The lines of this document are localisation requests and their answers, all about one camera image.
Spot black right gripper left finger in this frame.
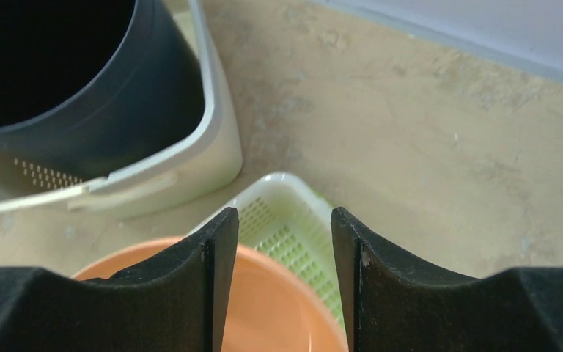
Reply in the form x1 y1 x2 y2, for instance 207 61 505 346
0 208 239 351

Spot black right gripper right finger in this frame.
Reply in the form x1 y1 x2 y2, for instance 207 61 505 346
331 207 563 351

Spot orange plastic bucket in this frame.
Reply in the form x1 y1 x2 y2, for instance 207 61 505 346
73 236 350 352

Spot white perforated strainer basket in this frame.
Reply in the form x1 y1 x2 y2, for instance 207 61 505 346
190 172 347 331

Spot cream perforated laundry basket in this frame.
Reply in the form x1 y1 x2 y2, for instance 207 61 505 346
0 1 243 218

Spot dark navy round bin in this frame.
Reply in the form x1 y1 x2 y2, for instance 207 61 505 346
0 1 205 179

